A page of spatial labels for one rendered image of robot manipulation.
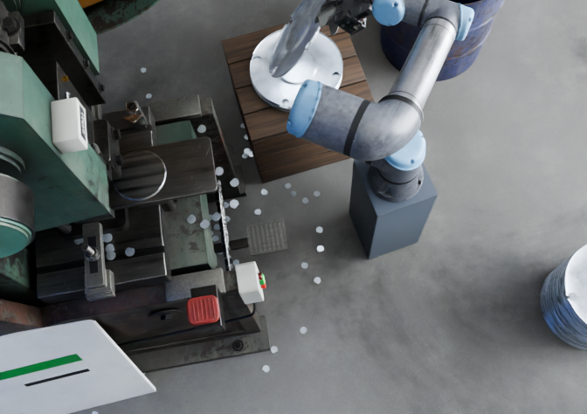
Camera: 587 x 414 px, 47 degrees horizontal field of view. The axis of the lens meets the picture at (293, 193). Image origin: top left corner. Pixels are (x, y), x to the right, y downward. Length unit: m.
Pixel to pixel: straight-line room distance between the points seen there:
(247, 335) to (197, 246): 0.63
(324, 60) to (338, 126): 0.88
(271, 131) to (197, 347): 0.73
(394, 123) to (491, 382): 1.17
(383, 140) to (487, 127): 1.26
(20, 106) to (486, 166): 1.80
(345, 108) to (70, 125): 0.52
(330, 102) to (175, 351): 1.19
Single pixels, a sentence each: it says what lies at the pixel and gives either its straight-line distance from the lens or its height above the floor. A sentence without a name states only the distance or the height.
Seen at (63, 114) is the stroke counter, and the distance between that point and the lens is 1.04.
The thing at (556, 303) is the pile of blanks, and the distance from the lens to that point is 2.20.
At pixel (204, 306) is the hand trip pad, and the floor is 0.76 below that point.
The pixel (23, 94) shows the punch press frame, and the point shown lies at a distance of 0.96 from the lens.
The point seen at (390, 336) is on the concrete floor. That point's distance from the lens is 2.23.
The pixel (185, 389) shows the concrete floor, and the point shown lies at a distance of 2.25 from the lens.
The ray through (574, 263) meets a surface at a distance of 2.14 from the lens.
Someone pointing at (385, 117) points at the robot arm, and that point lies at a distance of 1.29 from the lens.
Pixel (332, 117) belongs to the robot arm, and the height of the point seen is 1.06.
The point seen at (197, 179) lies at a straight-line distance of 1.56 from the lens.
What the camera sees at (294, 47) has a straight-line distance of 1.94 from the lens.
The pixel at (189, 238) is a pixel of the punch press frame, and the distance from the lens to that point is 1.65.
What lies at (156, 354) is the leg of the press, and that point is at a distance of 2.25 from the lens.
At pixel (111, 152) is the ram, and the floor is 0.96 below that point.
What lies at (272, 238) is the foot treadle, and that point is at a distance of 2.13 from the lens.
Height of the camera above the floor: 2.19
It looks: 69 degrees down
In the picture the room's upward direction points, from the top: 8 degrees counter-clockwise
